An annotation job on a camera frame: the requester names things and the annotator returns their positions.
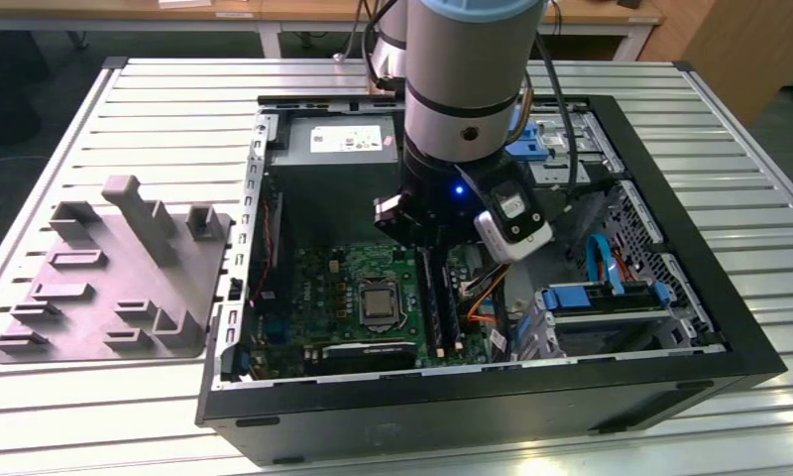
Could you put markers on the grey power supply unit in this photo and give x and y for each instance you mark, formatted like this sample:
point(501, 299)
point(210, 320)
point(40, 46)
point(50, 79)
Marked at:
point(330, 198)

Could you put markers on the black graphics card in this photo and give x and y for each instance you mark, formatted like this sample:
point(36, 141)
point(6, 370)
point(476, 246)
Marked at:
point(369, 359)

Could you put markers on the hard disk in blue carrier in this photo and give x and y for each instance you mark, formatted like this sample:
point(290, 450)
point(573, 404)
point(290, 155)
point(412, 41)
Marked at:
point(568, 300)

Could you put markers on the dark RAM stick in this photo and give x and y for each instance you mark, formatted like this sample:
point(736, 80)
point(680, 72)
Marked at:
point(453, 307)

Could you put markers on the metal disk bay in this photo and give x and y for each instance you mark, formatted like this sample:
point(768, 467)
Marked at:
point(534, 342)

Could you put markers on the silver CPU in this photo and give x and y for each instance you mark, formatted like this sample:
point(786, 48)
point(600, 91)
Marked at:
point(377, 303)

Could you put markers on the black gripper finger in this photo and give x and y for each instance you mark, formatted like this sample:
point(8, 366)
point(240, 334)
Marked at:
point(393, 215)

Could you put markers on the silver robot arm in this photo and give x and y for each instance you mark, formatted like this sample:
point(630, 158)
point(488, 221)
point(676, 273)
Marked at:
point(462, 74)

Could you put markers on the blue drive latch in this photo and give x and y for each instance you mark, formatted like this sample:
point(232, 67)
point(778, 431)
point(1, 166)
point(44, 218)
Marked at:
point(528, 149)

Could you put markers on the black CPU socket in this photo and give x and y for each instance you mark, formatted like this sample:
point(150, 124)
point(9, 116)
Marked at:
point(380, 283)

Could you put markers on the wooden cabinet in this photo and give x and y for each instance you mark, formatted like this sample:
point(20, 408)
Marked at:
point(733, 49)

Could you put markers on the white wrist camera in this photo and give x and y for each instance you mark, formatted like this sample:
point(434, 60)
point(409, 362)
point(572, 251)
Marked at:
point(509, 243)

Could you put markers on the metal drive cage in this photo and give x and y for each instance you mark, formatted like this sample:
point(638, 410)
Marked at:
point(554, 173)

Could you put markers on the black PC case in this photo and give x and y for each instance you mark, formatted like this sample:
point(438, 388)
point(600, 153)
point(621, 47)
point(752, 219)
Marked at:
point(436, 421)

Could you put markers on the grey parts rack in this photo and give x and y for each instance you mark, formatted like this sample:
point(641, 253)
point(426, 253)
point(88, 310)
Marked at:
point(138, 277)

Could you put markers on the green motherboard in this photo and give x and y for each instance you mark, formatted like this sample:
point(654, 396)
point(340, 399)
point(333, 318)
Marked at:
point(317, 277)

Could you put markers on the blue expansion slot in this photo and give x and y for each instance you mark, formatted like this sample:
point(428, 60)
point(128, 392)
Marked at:
point(277, 332)

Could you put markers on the black RAM slot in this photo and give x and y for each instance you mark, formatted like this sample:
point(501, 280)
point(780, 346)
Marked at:
point(438, 351)

